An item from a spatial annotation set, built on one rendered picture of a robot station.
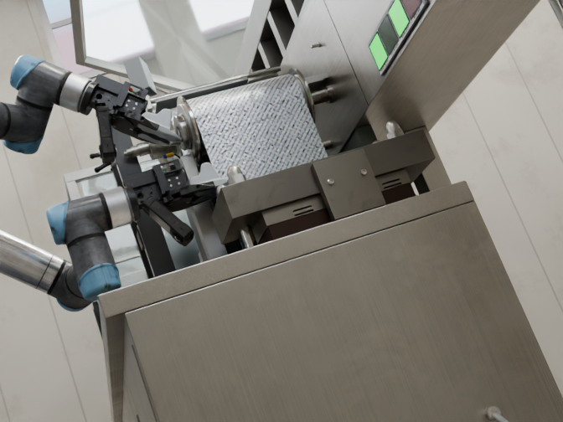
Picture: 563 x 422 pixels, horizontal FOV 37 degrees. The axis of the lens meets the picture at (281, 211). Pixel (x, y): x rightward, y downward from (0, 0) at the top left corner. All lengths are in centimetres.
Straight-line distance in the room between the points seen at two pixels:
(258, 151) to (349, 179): 29
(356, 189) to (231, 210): 22
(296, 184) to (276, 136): 27
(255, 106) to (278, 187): 32
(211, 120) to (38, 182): 362
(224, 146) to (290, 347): 52
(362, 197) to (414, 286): 19
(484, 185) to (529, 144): 40
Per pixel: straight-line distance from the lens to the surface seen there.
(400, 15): 147
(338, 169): 148
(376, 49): 158
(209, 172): 165
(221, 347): 132
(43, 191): 525
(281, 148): 171
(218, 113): 172
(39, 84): 177
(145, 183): 163
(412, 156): 155
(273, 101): 175
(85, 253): 157
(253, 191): 145
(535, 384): 146
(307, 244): 138
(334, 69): 181
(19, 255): 168
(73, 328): 502
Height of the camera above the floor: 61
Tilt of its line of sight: 14 degrees up
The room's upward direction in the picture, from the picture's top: 21 degrees counter-clockwise
